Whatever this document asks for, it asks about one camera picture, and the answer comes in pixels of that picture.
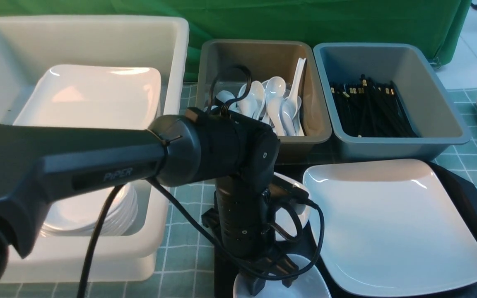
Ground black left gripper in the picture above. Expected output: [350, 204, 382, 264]
[202, 177, 301, 296]

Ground white bowl tray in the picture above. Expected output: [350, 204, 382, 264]
[233, 253, 331, 298]
[272, 172, 311, 241]

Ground large white square plate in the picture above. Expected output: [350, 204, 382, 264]
[303, 160, 477, 297]

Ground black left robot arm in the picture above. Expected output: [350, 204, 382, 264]
[0, 108, 303, 298]

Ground green checkered tablecloth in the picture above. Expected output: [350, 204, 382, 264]
[0, 84, 477, 298]

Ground pile of white soup spoons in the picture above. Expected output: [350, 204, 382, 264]
[204, 57, 307, 137]

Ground brown plastic spoon bin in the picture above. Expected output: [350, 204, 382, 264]
[195, 39, 332, 164]

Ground stack of white bowls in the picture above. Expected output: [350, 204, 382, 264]
[40, 183, 138, 237]

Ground pile of black chopsticks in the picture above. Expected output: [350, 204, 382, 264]
[330, 74, 420, 138]

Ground stack of white square plates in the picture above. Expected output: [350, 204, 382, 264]
[14, 65, 161, 130]

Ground grey-blue plastic chopstick bin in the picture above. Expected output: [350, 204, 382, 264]
[313, 42, 471, 161]

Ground green backdrop cloth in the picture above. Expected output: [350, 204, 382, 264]
[0, 0, 471, 82]

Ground large white plastic tub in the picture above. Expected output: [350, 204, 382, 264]
[0, 15, 189, 282]

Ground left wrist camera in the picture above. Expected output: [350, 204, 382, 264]
[269, 173, 309, 205]

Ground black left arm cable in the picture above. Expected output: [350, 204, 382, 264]
[76, 65, 325, 298]

